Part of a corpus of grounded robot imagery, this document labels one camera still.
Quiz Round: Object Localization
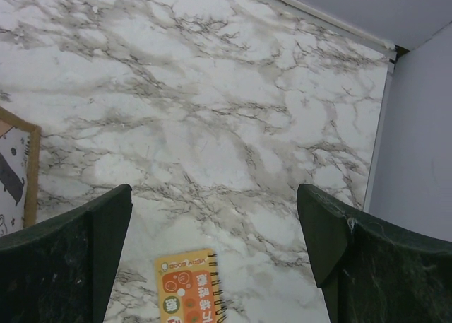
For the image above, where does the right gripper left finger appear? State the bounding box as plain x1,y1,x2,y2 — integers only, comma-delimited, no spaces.
1,184,133,322

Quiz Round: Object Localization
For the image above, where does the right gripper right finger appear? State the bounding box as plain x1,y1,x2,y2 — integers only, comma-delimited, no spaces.
297,184,451,322

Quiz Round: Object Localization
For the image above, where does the orange spiral notebook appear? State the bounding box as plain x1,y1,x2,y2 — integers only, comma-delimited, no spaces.
155,249,227,323

